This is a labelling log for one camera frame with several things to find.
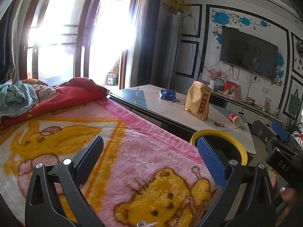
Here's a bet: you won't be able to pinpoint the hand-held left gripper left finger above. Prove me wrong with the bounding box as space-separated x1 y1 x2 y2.
25 135 105 227

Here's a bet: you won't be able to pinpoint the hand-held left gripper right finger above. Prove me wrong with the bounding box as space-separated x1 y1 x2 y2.
197 136 277 227

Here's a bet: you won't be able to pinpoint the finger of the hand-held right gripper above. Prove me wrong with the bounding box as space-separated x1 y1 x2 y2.
271 120 291 143
251 120 271 147

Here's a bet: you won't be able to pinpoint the yellow rimmed bin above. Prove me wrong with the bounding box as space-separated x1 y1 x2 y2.
189 130 248 166

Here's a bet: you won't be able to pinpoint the person's right hand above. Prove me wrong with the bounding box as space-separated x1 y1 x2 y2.
271 168 299 205

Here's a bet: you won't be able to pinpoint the green potted plant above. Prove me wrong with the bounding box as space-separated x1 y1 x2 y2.
286 117 302 133

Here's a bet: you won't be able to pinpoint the white television cabinet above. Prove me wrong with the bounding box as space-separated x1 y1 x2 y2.
209 91 283 126

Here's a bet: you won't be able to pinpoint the red paper cup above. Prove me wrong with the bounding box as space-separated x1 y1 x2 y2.
229 113 243 126

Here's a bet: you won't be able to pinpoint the green tote bag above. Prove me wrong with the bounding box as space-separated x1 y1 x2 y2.
287 89 302 116

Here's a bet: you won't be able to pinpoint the pink yellow printed blanket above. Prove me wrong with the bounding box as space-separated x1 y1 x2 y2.
0 97 219 227

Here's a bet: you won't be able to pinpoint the brown paper bag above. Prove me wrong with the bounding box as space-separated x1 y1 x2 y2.
184 80 212 121

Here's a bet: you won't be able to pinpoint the white vase with red flowers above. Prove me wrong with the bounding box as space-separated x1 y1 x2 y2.
208 68 224 92

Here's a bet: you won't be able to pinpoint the red quilt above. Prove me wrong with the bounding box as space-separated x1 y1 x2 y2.
0 77 110 129

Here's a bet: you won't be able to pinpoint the white coffee table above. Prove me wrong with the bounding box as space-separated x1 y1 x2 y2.
108 84 257 157

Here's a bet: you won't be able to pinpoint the floral white cloth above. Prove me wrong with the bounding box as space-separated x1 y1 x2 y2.
35 84 59 101

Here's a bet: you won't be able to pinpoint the white paint bucket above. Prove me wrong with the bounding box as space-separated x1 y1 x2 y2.
107 73 118 86

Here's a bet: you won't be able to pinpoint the blue tissue packet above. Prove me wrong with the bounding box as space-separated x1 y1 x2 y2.
159 89 177 100

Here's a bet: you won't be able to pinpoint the black television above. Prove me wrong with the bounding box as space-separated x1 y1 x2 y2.
219 26 279 81

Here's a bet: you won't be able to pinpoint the light blue clothing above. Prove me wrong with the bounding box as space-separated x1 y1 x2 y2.
0 80 39 118

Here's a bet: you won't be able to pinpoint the grey standing air conditioner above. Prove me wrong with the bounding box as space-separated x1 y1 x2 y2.
166 15 185 91

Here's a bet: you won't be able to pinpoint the dark grey curtain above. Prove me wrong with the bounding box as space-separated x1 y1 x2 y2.
129 0 162 88
0 0 32 84

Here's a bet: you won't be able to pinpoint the yellow artificial flowers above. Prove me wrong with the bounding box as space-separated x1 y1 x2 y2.
162 0 190 14

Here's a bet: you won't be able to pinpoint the red picture frame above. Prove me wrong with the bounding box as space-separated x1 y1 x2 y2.
224 80 239 97

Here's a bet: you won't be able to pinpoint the black wall clock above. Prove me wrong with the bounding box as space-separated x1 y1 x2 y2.
294 41 303 58

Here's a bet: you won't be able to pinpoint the blue flower wall decal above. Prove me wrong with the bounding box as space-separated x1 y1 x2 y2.
211 9 271 44

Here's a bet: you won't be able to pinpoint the brown window door frame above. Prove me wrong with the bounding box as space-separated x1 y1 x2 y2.
20 0 141 88

